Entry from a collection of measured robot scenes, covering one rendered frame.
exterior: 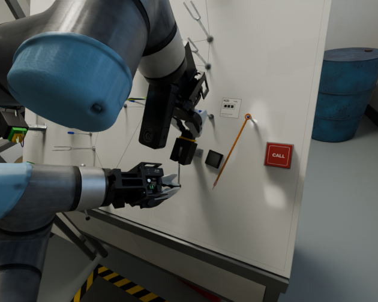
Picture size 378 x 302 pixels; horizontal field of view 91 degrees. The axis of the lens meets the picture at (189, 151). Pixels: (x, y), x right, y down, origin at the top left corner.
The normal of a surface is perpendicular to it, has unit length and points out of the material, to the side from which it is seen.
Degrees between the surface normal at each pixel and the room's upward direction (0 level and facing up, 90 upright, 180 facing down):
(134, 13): 81
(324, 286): 0
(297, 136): 54
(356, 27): 90
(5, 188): 62
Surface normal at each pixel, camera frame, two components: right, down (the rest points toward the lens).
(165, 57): 0.53, 0.72
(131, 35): 0.92, 0.06
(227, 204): -0.43, 0.01
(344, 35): -0.25, 0.60
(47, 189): 0.73, -0.11
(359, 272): -0.16, -0.80
